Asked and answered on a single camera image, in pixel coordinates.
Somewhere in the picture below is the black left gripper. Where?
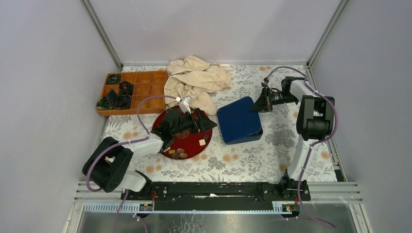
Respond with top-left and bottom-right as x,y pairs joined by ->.
171,108 -> 216,137

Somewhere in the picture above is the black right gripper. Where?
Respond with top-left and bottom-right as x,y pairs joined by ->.
249,87 -> 297,113

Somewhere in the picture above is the navy box lid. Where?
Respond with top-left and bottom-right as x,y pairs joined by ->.
217,97 -> 263,145

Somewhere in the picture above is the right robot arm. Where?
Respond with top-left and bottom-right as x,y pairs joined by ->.
250,77 -> 338,181

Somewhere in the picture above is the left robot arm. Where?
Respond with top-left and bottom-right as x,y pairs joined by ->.
82,107 -> 217,200

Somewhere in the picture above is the white block chocolate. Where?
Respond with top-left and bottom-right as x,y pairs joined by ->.
199,139 -> 206,146

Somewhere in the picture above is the red round tray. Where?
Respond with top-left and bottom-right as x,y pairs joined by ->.
152,106 -> 213,160

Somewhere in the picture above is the beige crumpled cloth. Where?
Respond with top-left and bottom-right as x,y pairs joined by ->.
164,55 -> 232,116

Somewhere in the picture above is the wooden compartment tray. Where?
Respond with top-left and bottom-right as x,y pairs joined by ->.
96,70 -> 168,117

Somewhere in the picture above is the dark rolled tie patterned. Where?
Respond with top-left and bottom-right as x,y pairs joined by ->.
114,94 -> 132,110

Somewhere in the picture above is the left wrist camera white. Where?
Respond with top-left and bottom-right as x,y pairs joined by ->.
175,96 -> 192,114

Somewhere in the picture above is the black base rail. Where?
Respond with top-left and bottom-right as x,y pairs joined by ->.
121,182 -> 311,211

